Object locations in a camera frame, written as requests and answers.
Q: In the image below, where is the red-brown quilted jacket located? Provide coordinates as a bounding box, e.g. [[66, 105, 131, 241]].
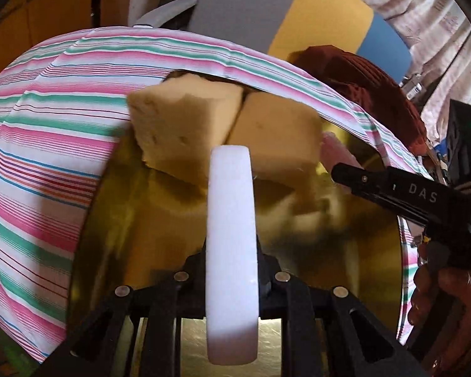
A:
[[288, 45, 427, 156]]

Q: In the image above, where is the round gold metal container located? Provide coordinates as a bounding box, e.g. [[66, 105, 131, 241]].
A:
[[65, 70, 403, 377]]

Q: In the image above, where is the smooth yellow sponge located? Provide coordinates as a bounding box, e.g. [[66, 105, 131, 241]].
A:
[[225, 92, 325, 189]]

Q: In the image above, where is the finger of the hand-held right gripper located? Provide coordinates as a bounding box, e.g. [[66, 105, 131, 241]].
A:
[[332, 162, 471, 240]]

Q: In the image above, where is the person's right hand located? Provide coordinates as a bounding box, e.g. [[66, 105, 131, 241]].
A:
[[410, 243, 471, 346]]

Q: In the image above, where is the grey yellow blue chair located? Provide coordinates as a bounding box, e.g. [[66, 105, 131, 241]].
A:
[[127, 0, 413, 84]]

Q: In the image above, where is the pale printed curtain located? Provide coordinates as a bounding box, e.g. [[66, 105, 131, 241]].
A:
[[330, 0, 471, 128]]

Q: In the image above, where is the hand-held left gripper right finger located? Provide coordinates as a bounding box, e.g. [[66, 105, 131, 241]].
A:
[[256, 239, 434, 377]]

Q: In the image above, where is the yellow sponge with holes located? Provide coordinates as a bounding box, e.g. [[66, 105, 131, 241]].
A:
[[126, 74, 245, 188]]

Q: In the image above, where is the striped tablecloth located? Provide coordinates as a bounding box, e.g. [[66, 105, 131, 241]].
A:
[[0, 27, 428, 364]]

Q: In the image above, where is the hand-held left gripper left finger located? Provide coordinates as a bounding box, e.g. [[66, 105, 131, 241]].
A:
[[31, 253, 208, 377]]

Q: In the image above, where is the white foam block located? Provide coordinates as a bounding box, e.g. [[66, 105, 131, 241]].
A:
[[205, 145, 258, 365]]

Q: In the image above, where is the pink soft block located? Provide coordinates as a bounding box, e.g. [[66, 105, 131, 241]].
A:
[[320, 133, 359, 174]]

